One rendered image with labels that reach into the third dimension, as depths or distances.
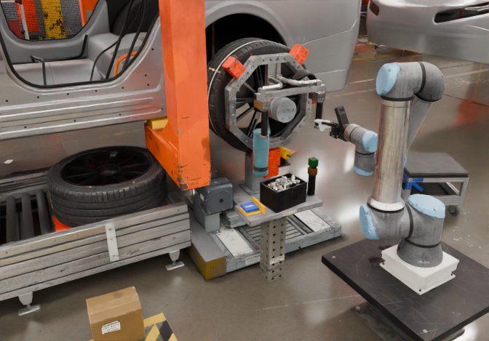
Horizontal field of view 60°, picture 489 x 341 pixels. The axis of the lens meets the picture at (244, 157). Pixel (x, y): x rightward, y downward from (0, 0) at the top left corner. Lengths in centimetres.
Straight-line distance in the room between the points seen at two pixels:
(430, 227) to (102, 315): 144
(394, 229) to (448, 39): 292
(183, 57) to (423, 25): 309
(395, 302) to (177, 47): 142
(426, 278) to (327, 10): 179
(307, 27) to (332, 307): 171
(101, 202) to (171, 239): 42
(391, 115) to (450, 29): 288
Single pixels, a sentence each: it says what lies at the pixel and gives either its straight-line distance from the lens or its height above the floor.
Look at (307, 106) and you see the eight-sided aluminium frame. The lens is 256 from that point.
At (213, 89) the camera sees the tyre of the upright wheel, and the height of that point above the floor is 95.
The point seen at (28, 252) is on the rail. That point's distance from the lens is 227.
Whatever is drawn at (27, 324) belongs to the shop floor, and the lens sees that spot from 240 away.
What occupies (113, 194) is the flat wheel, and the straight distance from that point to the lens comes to 229.
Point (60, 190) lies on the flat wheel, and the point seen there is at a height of 49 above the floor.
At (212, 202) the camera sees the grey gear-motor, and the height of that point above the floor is 32.
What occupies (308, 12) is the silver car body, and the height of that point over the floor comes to 130.
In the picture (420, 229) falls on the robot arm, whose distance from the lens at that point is 192.
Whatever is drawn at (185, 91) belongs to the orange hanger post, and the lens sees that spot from 200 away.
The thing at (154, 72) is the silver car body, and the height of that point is 101.
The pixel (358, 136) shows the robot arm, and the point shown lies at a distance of 207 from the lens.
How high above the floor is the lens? 154
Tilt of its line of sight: 24 degrees down
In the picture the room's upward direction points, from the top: straight up
